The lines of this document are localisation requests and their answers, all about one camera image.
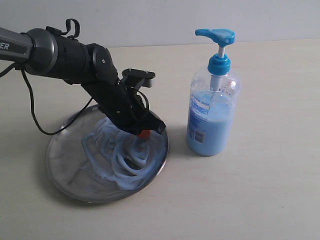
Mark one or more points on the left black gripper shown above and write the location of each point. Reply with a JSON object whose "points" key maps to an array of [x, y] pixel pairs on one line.
{"points": [[125, 109]]}

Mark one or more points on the blue soap smear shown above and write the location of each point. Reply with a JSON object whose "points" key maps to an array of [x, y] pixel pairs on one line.
{"points": [[123, 158]]}

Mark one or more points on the blue pump lotion bottle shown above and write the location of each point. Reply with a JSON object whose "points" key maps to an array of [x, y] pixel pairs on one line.
{"points": [[214, 92]]}

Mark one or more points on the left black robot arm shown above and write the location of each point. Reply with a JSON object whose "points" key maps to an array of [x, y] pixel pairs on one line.
{"points": [[49, 53]]}

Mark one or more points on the round steel plate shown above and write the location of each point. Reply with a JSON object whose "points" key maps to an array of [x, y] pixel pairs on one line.
{"points": [[69, 169]]}

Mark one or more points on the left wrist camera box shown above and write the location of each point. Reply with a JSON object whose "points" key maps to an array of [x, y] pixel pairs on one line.
{"points": [[138, 78]]}

